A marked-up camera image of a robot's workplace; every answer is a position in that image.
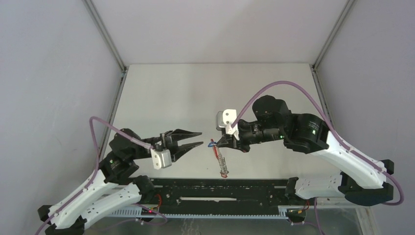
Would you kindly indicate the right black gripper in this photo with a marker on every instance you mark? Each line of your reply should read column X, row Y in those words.
column 231, row 141

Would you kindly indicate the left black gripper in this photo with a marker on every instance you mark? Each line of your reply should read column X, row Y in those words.
column 171, row 143

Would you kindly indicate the red grey keyring holder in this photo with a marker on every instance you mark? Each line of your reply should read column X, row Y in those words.
column 222, row 162

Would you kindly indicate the blue tag key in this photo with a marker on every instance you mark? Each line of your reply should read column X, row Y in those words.
column 212, row 143

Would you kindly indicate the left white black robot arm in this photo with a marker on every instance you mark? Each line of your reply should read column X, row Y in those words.
column 110, row 186

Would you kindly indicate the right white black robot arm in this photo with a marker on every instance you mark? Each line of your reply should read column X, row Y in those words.
column 361, row 180

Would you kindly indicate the left circuit board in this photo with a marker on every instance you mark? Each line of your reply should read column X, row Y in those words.
column 150, row 211

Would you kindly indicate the circuit board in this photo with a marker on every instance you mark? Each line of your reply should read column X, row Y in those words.
column 150, row 211
column 296, row 213

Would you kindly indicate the right circuit board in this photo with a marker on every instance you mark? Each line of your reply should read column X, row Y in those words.
column 296, row 213

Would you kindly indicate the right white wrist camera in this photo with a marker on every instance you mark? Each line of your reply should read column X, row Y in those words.
column 226, row 122

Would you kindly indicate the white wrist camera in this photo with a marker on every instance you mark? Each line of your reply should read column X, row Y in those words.
column 226, row 122
column 161, row 159

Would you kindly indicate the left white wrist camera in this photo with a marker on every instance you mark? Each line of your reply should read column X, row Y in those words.
column 161, row 159

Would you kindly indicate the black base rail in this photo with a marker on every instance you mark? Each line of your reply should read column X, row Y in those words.
column 232, row 197

